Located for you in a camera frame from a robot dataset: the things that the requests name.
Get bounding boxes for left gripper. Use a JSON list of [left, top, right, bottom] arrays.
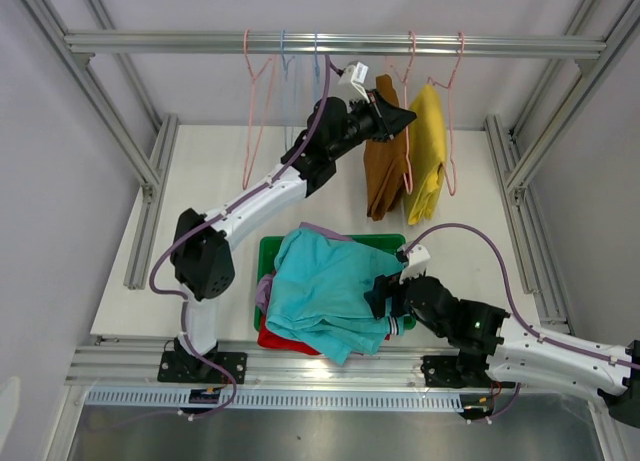
[[329, 90, 417, 162]]

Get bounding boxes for brown trousers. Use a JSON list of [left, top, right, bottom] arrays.
[[362, 74, 409, 221]]

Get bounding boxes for pink hanger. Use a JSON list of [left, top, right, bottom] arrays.
[[242, 29, 276, 189], [427, 31, 466, 197], [388, 30, 417, 195]]

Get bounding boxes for teal trousers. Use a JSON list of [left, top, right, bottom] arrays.
[[266, 228, 405, 365]]

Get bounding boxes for blue hanger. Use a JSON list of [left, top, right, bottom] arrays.
[[280, 30, 298, 150], [312, 33, 321, 102]]

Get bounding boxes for purple trousers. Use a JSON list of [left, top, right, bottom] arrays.
[[255, 222, 352, 315]]

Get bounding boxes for red trousers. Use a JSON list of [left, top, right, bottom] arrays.
[[258, 316, 404, 365]]

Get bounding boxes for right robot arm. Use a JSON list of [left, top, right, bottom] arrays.
[[364, 274, 639, 427]]

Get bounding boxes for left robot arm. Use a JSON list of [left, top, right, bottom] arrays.
[[170, 89, 417, 382]]

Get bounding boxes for yellow trousers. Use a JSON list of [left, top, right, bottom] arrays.
[[404, 84, 447, 225]]

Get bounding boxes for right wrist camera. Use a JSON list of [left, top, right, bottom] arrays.
[[396, 244, 431, 284]]

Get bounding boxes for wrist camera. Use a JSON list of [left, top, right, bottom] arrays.
[[337, 61, 369, 102], [396, 244, 431, 284]]

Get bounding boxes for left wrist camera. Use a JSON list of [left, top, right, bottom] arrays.
[[337, 61, 369, 102]]

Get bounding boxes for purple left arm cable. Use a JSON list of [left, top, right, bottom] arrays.
[[149, 54, 334, 425]]

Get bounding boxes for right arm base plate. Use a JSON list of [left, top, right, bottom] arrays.
[[421, 353, 495, 389]]

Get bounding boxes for white slotted cable duct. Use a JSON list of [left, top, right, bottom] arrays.
[[85, 387, 463, 413]]

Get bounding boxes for aluminium right frame posts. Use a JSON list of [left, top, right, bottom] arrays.
[[484, 0, 639, 334]]

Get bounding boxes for aluminium frame posts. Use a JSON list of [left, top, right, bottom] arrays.
[[484, 0, 639, 334], [17, 0, 179, 290]]

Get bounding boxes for aluminium hanging rail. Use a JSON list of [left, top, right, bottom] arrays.
[[63, 30, 606, 60]]

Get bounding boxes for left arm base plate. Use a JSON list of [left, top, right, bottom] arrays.
[[157, 351, 248, 384]]

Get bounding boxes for aluminium front frame rail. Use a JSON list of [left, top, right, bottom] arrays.
[[64, 339, 456, 391]]

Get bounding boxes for aluminium left frame posts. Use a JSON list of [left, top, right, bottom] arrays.
[[17, 0, 179, 290]]

